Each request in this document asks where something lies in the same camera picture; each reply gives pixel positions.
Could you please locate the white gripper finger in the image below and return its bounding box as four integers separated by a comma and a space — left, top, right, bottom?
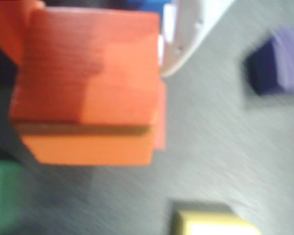
159, 0, 236, 78

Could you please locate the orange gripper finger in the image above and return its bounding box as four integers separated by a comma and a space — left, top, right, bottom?
0, 0, 46, 66

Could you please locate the orange wooden cube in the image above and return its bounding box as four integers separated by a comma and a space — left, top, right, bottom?
8, 6, 161, 167

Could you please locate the blue wooden cube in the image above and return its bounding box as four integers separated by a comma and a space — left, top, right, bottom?
139, 0, 177, 12

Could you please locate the purple wooden cube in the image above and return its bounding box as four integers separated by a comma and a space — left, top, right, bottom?
242, 24, 294, 96

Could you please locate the red wooden cube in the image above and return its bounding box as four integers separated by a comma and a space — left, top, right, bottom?
153, 82, 168, 150

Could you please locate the green wooden cube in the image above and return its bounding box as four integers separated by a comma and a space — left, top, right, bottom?
0, 159, 24, 235

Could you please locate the yellow wooden cube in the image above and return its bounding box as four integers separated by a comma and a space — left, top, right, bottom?
170, 200, 262, 235

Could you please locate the black table mat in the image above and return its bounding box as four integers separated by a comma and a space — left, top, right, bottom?
0, 0, 294, 235

